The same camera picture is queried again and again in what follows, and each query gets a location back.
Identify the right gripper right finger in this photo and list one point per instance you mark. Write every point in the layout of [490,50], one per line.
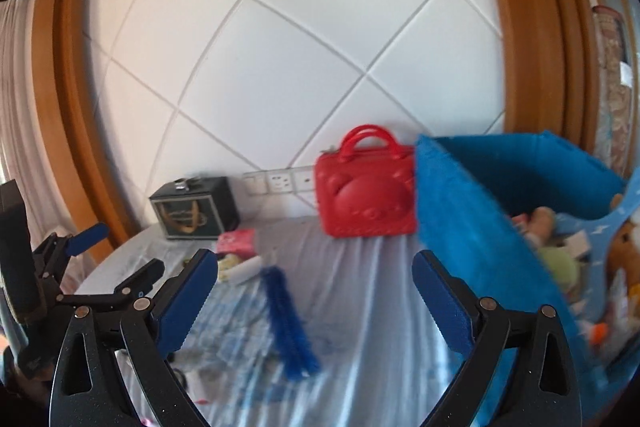
[542,387]

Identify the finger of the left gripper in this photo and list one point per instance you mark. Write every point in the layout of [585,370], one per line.
[83,241]
[142,281]

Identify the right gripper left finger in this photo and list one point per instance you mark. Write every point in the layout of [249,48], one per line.
[88,389]

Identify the pink tissue pack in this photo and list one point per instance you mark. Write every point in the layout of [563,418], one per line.
[239,242]

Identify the yellow green wipes pack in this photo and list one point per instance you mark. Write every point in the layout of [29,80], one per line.
[226,263]

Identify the black gift box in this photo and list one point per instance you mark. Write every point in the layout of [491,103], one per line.
[203,213]

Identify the beige curtain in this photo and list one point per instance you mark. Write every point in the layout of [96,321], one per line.
[23,158]

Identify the white tissue roll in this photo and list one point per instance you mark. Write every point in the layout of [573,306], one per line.
[245,271]

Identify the metal clip on box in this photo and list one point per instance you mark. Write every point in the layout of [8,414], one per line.
[185,184]

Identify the green plush toy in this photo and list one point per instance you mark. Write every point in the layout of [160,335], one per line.
[564,268]

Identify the blue fluffy duster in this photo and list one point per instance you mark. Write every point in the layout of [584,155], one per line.
[290,338]

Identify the brown bear plush toy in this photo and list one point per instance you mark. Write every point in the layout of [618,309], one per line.
[623,253]

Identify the blue plastic storage bin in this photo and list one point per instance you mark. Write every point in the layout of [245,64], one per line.
[469,187]

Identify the white power socket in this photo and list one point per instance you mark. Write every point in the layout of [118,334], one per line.
[280,181]

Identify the red bear plastic case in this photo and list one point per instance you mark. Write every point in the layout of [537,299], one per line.
[367,187]

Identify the rolled patterned carpet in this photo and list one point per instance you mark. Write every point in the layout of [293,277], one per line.
[616,88]

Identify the white wall switch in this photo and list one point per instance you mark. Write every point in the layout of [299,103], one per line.
[255,183]

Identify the white blank wall plate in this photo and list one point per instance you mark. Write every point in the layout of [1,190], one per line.
[303,179]

